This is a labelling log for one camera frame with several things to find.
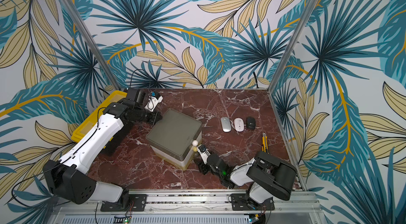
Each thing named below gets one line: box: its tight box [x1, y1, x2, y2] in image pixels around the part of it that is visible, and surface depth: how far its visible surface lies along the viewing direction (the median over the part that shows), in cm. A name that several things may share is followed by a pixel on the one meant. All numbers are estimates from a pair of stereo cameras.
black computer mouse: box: [246, 116, 256, 130], surface depth 102 cm
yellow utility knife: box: [261, 132, 270, 155], surface depth 94 cm
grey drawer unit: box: [145, 108, 203, 171], surface depth 75 cm
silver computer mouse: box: [220, 116, 232, 133], surface depth 102 cm
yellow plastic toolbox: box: [70, 90, 128, 143], surface depth 83 cm
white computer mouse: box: [233, 117, 245, 133], surface depth 102 cm
